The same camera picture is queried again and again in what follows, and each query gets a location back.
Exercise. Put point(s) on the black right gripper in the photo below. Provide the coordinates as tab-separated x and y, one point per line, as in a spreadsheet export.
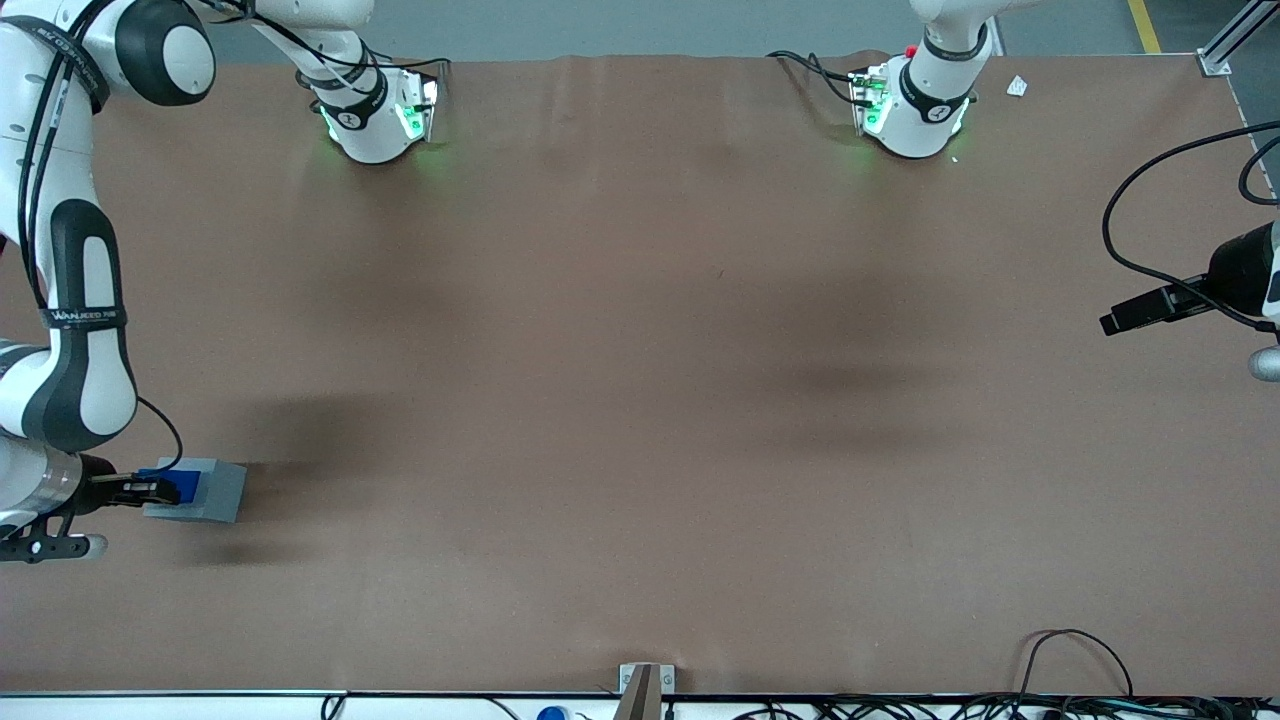
98	489

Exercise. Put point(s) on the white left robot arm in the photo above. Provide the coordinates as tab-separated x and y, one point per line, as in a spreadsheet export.
925	100

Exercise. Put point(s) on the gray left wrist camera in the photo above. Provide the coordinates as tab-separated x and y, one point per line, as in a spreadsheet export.
1266	363

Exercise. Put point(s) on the brown upright post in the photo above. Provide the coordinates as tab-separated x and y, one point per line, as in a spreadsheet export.
640	700

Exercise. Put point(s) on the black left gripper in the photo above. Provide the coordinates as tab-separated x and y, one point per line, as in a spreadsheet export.
1236	270

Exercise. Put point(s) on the aluminium frame profile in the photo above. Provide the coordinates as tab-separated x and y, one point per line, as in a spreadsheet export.
1240	30

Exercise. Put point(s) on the blue round cap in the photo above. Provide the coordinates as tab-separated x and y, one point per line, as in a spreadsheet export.
551	714

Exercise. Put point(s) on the white paper scrap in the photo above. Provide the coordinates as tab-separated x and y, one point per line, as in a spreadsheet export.
1017	86

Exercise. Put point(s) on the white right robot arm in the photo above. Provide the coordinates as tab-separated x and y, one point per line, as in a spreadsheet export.
85	320

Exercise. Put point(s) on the brown table mat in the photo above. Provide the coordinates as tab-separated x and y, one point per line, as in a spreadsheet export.
640	400

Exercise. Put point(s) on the blue plastic part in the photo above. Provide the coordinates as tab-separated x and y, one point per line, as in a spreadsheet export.
190	485

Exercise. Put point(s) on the gray base block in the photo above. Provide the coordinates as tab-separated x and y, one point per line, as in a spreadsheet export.
222	492

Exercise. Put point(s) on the small metal bracket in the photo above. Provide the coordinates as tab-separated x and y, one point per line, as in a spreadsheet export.
627	675

